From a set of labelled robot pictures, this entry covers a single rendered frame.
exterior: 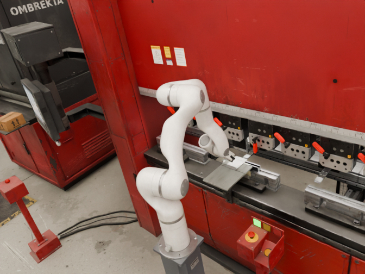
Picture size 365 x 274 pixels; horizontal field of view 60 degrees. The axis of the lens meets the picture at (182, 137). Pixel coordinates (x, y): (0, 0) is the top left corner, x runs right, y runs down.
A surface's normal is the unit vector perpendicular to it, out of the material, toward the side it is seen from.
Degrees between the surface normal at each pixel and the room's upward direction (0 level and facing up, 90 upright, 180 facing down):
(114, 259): 0
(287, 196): 0
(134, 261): 0
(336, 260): 90
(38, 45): 90
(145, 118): 90
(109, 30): 90
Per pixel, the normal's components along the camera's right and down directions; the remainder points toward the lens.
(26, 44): 0.57, 0.32
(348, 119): -0.68, 0.46
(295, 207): -0.17, -0.86
